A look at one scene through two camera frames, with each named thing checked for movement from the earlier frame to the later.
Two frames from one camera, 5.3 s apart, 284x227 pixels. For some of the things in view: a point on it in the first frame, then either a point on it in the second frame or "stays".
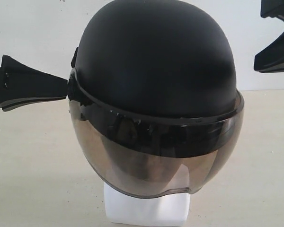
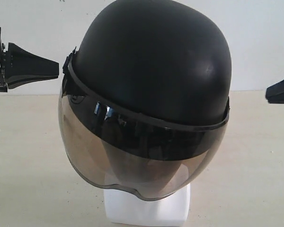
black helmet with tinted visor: (153, 99) stays
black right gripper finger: (278, 56) → (281, 92)
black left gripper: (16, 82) → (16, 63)
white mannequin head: (172, 207) stays
